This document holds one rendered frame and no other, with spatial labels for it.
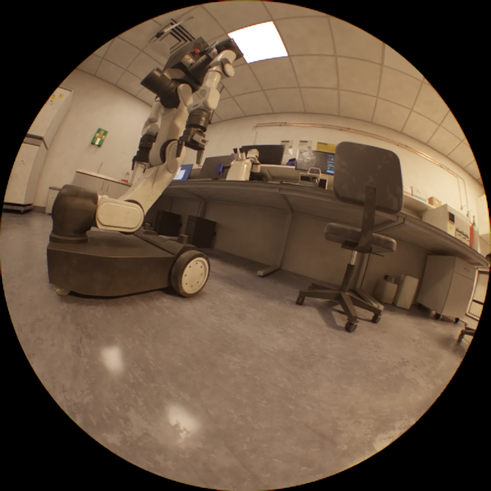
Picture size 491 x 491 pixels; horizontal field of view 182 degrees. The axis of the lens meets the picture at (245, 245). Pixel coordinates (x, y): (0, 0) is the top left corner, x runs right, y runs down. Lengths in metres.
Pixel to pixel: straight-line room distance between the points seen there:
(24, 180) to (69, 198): 2.33
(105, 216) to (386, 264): 2.41
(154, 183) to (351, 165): 0.94
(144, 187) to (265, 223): 1.66
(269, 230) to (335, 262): 0.94
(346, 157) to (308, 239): 1.27
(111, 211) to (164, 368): 0.50
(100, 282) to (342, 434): 0.70
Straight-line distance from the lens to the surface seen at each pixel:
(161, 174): 0.72
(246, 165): 1.52
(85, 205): 0.61
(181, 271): 0.59
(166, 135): 0.79
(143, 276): 0.57
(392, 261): 2.21
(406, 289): 1.92
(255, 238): 2.08
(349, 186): 0.83
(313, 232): 1.94
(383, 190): 0.87
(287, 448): 0.35
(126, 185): 3.00
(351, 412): 0.46
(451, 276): 2.07
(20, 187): 2.93
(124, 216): 0.63
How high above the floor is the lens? 0.31
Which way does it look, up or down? 4 degrees down
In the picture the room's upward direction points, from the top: 14 degrees clockwise
